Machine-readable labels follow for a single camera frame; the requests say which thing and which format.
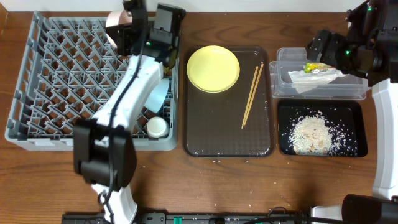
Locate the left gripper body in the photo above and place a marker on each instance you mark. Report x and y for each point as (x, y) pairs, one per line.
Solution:
(121, 38)

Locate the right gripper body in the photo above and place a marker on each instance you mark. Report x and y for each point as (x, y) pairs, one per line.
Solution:
(346, 56)

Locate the green snack wrapper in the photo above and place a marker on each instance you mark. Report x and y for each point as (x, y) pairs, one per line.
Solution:
(318, 68)

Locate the white paper napkin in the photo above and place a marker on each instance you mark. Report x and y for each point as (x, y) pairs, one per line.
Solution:
(303, 82)

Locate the yellow plate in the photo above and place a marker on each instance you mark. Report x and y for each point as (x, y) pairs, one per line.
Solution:
(213, 69)

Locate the light blue bowl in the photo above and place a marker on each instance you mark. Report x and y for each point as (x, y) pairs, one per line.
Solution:
(157, 96)

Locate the white cup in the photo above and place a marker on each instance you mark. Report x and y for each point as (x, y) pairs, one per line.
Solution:
(157, 127)

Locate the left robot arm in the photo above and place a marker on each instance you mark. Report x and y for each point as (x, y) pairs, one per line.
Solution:
(103, 150)

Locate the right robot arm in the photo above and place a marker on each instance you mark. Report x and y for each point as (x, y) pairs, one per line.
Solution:
(377, 19)

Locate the black waste tray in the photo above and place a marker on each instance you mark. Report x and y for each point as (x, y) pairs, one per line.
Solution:
(353, 111)

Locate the clear plastic bin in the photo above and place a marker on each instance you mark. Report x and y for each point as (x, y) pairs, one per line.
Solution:
(289, 79)

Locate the wooden chopstick right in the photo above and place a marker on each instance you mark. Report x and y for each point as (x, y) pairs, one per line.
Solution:
(259, 72)

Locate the wooden chopstick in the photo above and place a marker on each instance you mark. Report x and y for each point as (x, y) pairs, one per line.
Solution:
(249, 97)
(259, 72)

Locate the spilled rice pile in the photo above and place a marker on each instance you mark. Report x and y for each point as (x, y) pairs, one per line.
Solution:
(318, 132)

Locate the wooden chopstick left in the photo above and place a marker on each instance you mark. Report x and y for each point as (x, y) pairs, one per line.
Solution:
(249, 97)

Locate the grey plastic dish rack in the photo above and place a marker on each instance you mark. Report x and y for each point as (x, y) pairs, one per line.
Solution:
(68, 72)

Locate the dark brown serving tray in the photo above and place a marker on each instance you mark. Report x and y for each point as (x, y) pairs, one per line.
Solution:
(212, 121)

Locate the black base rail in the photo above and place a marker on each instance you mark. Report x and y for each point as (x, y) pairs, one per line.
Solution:
(161, 218)

